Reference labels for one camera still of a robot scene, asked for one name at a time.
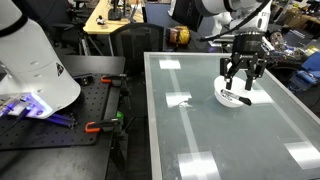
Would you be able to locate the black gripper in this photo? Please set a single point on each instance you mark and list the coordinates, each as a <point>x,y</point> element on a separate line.
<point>248,46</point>

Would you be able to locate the black and white pen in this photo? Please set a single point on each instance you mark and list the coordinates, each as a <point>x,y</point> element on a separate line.
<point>236,96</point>

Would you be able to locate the white round bowl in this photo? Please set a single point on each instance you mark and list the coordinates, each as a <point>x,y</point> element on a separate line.
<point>238,87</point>

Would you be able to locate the electronics clutter pile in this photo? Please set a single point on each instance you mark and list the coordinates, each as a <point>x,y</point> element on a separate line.
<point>278,46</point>

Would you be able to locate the blue bottle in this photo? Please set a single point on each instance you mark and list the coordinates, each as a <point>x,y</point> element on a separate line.
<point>301,78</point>

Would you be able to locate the blue box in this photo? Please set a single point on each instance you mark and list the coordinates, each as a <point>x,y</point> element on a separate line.
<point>311,61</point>

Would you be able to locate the gold and black round object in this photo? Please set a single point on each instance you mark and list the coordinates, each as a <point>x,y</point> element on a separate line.
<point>179,35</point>

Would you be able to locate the black mesh chair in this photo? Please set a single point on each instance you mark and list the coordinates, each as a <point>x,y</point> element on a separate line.
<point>136,43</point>

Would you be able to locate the green clamp knob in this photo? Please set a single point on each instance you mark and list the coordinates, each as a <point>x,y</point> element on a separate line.
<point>119,116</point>

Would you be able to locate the black monitor stand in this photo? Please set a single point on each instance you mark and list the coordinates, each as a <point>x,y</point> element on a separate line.
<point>115,13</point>

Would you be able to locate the wooden desk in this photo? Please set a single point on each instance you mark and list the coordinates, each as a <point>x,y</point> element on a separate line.
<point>110,20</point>

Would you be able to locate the small white desk object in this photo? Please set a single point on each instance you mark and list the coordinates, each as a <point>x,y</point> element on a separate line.
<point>100,20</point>

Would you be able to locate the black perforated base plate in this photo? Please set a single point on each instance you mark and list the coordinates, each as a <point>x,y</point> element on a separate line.
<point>50,136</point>

